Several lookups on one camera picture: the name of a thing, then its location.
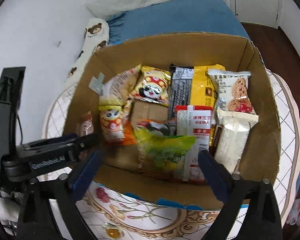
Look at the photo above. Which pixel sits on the pale yellow bread pack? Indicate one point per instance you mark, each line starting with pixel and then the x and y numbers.
pixel 116 90

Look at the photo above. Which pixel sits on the bear print long pillow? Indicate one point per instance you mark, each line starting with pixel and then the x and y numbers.
pixel 96 37

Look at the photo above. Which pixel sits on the white diamond pattern quilt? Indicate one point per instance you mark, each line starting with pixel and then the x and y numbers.
pixel 143 220

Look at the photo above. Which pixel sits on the white oat cookie pack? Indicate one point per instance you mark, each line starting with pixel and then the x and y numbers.
pixel 232 90

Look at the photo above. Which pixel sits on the blue bed sheet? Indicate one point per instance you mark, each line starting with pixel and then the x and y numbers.
pixel 211 16

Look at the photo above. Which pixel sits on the brown red snack bag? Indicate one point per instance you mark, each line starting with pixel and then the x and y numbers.
pixel 85 124

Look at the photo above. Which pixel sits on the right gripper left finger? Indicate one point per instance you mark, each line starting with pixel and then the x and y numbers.
pixel 36 219

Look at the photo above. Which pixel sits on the green candy bag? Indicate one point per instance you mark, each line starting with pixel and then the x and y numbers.
pixel 161 156

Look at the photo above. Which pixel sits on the yellow panda snack bag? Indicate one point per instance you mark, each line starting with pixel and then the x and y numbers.
pixel 152 86

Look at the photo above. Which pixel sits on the white plastic bag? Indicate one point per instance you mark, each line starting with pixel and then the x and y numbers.
pixel 294 215

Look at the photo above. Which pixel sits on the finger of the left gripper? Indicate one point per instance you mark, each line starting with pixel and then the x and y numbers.
pixel 69 141

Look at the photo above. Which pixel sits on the black cookie pack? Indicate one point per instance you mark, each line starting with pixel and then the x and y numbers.
pixel 180 90

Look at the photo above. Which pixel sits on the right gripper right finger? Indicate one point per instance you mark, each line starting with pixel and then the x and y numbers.
pixel 262 220

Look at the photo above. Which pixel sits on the yellow snack pack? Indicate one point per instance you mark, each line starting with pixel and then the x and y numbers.
pixel 203 92

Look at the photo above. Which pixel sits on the orange panda snack bag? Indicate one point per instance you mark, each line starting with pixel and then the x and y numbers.
pixel 115 124

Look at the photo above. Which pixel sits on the white wafer pack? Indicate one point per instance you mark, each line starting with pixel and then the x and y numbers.
pixel 233 138

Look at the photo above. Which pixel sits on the red white snack pack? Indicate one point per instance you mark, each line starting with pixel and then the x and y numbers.
pixel 195 122

